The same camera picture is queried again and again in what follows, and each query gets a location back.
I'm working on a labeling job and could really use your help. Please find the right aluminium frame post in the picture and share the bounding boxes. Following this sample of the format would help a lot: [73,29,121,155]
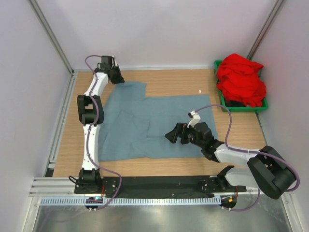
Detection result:
[247,0,287,60]

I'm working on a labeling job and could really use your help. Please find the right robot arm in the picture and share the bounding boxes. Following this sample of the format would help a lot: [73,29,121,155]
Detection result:
[165,122,300,199]

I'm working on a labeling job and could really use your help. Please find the white slotted cable duct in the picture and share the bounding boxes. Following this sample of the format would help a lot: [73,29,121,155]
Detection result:
[40,196,221,206]

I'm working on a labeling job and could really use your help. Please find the blue-grey t shirt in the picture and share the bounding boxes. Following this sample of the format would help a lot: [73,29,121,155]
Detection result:
[98,81,211,161]

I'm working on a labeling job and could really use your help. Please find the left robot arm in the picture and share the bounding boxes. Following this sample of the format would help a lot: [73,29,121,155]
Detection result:
[74,55,125,194]

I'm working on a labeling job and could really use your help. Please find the green plastic bin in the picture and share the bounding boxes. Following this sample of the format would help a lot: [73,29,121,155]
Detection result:
[214,60,268,113]

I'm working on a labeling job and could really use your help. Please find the aluminium frame post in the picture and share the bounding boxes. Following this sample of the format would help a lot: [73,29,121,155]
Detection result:
[247,0,287,60]
[28,0,74,75]

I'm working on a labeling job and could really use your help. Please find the red t shirt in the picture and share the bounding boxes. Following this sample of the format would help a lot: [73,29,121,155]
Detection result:
[217,53,267,107]

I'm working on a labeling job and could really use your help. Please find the left aluminium frame post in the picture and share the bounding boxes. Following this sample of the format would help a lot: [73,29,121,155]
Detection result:
[28,0,74,75]

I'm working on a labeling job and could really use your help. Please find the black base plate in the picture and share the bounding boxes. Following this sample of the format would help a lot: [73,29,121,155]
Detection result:
[74,175,246,195]

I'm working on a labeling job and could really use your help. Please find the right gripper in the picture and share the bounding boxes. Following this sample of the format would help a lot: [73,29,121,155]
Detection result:
[165,122,204,148]

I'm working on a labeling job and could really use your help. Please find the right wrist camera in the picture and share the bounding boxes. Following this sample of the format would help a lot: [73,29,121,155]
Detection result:
[187,111,201,128]

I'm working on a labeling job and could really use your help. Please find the aluminium front rail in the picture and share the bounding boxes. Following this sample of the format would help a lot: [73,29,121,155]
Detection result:
[28,174,294,197]

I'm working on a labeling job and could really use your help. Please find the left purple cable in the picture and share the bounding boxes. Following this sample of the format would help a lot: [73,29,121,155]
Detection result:
[84,55,124,219]

